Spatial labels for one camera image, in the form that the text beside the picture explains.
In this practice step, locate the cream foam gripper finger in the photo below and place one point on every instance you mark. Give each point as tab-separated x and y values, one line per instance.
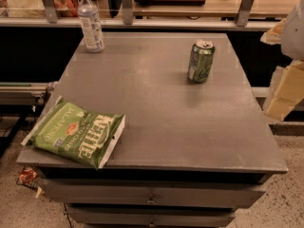
273	35

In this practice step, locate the cream foam padded gripper finger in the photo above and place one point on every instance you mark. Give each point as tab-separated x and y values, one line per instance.
285	92

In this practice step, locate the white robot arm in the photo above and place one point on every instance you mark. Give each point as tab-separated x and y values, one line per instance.
292	38

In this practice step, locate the green soda can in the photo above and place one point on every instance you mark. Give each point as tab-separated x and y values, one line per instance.
201	60

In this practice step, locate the grey wooden drawer cabinet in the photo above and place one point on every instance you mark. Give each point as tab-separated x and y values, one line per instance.
175	131

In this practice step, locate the clear plastic water bottle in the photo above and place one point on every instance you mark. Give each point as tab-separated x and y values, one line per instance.
91	26

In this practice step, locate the orange snack bag background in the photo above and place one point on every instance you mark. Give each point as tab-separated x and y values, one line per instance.
67	8

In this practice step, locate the green kettle chips bag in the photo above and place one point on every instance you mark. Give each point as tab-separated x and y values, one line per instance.
80	135

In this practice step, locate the lower grey drawer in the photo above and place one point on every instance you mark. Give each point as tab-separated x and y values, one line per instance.
150	218

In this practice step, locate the grey drawer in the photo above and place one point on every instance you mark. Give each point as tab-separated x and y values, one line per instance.
150	218
175	194

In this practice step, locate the upper grey drawer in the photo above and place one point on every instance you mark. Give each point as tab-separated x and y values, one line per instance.
175	194

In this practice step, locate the metal rail frame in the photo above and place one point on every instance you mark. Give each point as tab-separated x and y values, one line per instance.
25	93

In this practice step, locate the wire basket with snack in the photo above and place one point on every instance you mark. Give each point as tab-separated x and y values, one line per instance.
28	178

